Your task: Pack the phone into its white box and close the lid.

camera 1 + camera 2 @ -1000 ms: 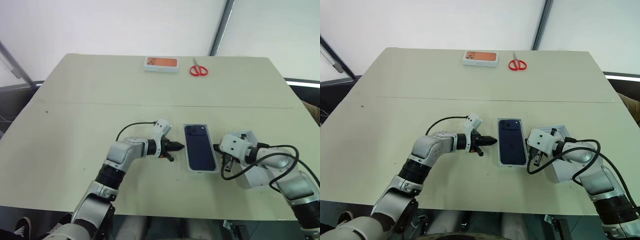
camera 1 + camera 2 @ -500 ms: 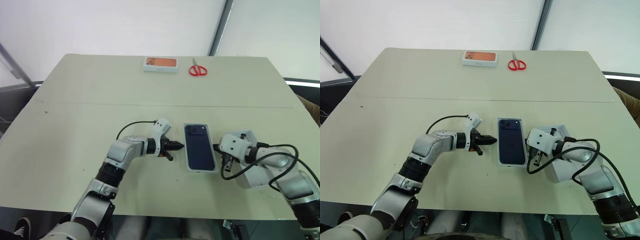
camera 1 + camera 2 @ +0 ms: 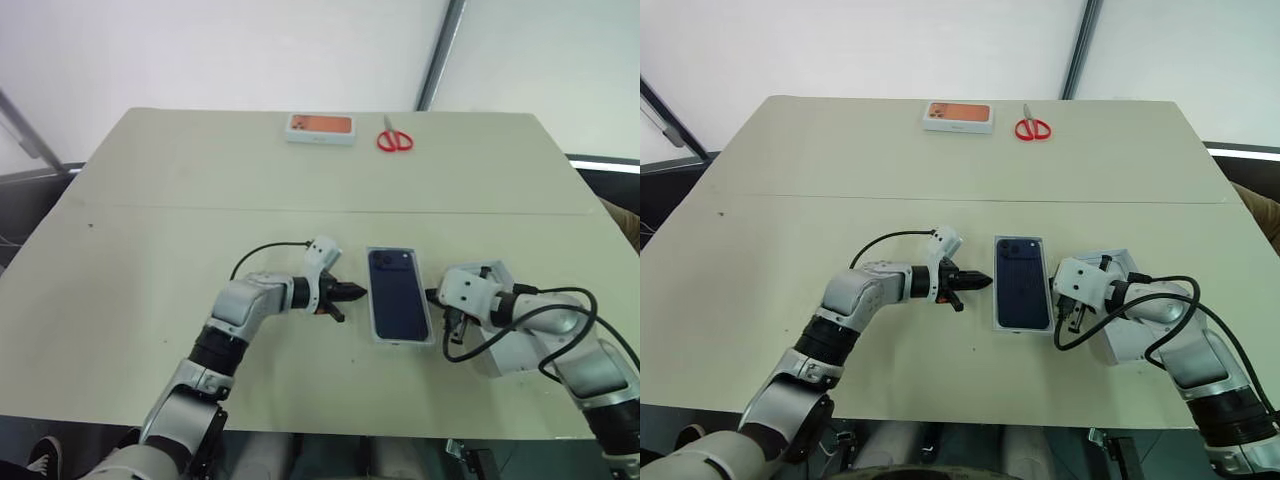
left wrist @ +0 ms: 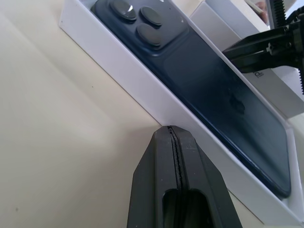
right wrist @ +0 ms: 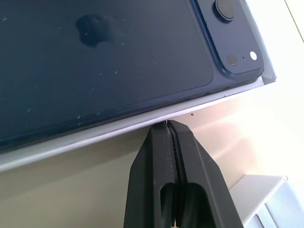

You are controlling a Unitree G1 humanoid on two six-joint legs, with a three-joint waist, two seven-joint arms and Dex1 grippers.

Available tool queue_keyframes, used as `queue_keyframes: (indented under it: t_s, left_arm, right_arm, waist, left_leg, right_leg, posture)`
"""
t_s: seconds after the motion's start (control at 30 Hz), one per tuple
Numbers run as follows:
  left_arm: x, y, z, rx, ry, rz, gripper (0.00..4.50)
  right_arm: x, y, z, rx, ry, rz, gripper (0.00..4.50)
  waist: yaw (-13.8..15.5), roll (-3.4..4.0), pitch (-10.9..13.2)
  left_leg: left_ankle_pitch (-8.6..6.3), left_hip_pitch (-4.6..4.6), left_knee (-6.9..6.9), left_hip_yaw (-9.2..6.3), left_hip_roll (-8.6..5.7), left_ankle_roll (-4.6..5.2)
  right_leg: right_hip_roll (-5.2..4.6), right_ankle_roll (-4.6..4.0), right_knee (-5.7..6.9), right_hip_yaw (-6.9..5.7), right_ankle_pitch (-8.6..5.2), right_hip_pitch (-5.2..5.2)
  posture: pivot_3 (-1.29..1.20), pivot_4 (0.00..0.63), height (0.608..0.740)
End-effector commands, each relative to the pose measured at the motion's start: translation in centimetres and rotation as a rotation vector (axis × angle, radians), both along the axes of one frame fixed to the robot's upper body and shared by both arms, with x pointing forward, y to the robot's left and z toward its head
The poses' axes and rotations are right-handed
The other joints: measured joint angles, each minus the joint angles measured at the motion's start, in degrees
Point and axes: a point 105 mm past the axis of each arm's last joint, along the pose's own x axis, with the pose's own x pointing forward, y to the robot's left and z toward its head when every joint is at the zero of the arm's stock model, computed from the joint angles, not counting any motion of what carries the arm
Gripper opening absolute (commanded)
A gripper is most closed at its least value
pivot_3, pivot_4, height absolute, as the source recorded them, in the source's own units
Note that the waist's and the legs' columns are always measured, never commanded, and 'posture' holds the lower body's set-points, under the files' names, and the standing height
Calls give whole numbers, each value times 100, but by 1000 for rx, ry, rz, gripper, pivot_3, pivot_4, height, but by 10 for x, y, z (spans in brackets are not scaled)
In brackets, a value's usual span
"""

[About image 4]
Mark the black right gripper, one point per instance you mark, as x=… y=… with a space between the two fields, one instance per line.
x=298 y=35

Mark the dark blue smartphone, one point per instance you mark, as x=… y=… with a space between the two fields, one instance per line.
x=202 y=95

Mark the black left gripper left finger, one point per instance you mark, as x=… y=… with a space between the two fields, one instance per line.
x=154 y=171

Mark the box lid brown inside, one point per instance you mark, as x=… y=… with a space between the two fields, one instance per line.
x=221 y=23

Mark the grey box bottom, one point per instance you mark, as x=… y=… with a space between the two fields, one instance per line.
x=133 y=71

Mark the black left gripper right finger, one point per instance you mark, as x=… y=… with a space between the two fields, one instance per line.
x=202 y=180

